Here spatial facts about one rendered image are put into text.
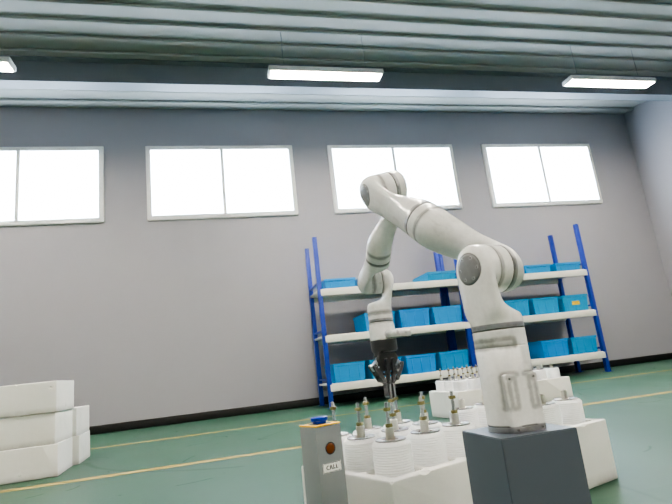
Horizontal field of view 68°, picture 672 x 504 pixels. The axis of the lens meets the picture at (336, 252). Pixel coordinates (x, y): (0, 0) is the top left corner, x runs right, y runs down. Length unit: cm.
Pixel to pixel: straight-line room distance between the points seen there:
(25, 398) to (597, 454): 298
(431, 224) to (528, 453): 47
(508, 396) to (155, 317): 574
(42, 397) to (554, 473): 304
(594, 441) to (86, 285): 575
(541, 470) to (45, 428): 302
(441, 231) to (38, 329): 596
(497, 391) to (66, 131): 679
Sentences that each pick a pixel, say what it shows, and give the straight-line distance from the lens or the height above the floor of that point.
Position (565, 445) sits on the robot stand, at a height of 27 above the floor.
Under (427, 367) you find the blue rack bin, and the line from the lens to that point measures 608.
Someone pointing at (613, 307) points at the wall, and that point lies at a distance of 852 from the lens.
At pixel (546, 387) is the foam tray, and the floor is 12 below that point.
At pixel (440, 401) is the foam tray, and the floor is 11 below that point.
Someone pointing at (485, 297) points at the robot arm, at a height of 53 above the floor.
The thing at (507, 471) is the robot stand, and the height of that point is 25.
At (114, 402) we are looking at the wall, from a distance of 644.
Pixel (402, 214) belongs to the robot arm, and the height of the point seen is 75.
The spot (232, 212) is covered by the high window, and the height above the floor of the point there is 251.
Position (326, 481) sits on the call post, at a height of 20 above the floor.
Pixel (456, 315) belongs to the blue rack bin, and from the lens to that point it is 630.
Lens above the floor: 44
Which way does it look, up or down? 13 degrees up
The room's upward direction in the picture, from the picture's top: 6 degrees counter-clockwise
